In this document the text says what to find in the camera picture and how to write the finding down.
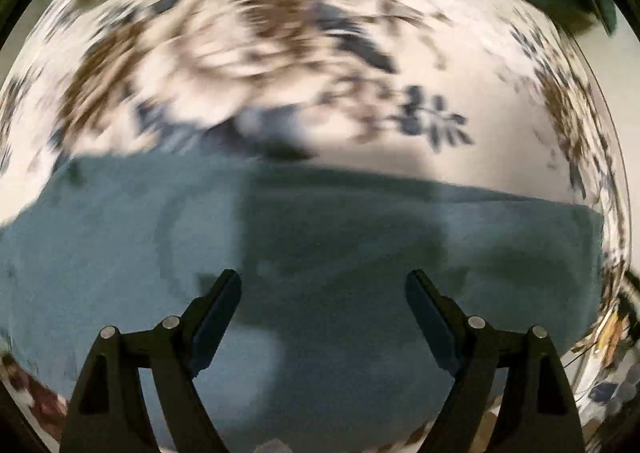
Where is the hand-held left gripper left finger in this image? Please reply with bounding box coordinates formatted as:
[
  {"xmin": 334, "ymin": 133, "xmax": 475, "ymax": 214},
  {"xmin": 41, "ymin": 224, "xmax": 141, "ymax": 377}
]
[{"xmin": 59, "ymin": 269, "xmax": 243, "ymax": 453}]

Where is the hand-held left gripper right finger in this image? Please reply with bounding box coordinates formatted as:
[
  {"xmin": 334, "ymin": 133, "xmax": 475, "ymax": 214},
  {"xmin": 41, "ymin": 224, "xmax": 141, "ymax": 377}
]
[{"xmin": 405, "ymin": 269, "xmax": 587, "ymax": 453}]

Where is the teal blue towel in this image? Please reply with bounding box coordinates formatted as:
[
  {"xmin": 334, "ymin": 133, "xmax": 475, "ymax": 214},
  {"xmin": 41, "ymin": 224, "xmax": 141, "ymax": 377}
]
[{"xmin": 0, "ymin": 153, "xmax": 607, "ymax": 453}]

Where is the floral printed bed sheet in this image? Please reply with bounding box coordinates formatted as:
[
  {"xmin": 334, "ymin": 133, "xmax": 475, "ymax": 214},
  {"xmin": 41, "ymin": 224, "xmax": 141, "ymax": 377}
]
[{"xmin": 0, "ymin": 0, "xmax": 632, "ymax": 453}]

